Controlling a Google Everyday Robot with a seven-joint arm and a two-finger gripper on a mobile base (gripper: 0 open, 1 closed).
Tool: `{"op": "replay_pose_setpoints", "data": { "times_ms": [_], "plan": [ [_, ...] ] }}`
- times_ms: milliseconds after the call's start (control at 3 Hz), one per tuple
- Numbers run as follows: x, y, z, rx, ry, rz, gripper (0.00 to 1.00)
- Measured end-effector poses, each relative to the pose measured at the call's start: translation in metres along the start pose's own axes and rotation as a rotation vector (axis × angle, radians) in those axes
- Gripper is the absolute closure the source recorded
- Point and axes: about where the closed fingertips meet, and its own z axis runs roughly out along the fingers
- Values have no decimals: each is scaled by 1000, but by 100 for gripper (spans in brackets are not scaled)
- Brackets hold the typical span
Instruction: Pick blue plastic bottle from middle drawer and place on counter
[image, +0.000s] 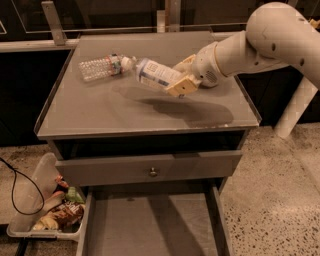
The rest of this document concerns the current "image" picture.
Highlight black cable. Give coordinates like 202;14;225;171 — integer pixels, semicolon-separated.
0;157;46;216

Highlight grey drawer cabinet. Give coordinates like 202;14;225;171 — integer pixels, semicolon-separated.
33;30;263;256

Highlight middle metal rail bracket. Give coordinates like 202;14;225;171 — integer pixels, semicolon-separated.
165;0;181;32

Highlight grey open middle drawer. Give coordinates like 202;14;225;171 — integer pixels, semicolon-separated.
76;182;235;256

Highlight horizontal metal ledge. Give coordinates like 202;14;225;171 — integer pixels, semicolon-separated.
0;31;238;53

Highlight yellow chip bag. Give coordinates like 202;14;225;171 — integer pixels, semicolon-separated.
33;216;59;231

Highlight brown snack bag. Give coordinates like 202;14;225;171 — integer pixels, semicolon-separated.
50;202;84;230

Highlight metal rail bracket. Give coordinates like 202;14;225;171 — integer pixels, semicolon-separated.
41;1;66;46
165;0;181;32

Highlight red snack packet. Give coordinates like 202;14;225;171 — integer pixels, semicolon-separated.
55;175;69;189

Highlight grey top drawer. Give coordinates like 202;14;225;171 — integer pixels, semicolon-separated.
56;150;242;187

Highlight clear plastic bin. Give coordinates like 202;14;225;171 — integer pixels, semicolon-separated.
7;153;82;241

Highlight clear crinkled water bottle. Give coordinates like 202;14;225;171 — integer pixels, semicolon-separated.
78;54;137;82

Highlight left metal rail bracket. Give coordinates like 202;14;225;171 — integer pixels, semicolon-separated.
41;1;66;46

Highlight green snack packet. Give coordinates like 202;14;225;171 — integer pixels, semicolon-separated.
65;187;84;204

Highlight white cylindrical post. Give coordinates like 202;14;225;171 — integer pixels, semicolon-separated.
274;77;318;139

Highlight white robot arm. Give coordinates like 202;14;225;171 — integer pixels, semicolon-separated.
166;2;320;96

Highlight brass drawer knob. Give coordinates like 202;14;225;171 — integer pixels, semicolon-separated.
149;167;158;177

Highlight blue plastic bottle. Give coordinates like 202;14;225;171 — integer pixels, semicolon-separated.
135;58;182;90

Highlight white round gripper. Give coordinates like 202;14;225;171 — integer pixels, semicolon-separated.
165;42;226;97

